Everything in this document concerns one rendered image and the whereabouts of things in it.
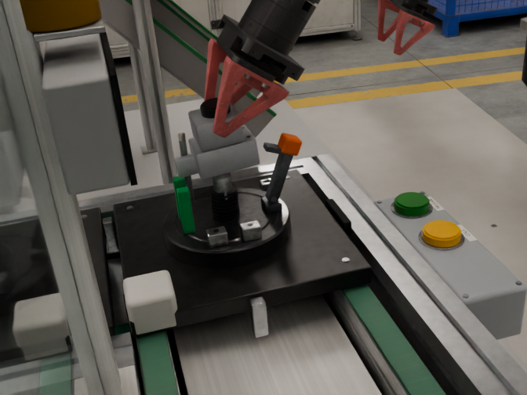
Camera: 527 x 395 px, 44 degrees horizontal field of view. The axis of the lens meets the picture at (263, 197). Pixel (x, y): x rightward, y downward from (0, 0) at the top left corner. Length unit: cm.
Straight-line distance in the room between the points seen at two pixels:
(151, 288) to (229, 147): 16
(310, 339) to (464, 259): 18
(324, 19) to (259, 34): 430
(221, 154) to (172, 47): 24
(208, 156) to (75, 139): 29
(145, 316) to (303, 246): 18
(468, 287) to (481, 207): 35
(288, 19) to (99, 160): 29
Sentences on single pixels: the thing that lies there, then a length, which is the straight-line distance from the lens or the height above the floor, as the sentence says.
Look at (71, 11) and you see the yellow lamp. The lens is 41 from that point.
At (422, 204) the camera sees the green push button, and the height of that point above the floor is 97.
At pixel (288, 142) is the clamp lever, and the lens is 69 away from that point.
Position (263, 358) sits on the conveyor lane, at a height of 92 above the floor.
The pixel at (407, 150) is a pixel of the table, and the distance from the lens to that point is 117.
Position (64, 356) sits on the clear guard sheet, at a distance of 37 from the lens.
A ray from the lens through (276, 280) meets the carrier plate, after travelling 65.
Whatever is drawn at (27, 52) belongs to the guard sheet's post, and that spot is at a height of 125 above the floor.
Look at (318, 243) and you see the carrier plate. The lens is 70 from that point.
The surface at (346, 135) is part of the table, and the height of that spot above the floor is 86.
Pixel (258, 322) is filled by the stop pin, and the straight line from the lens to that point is 64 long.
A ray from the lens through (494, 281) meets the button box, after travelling 68.
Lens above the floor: 135
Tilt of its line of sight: 29 degrees down
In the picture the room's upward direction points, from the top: 5 degrees counter-clockwise
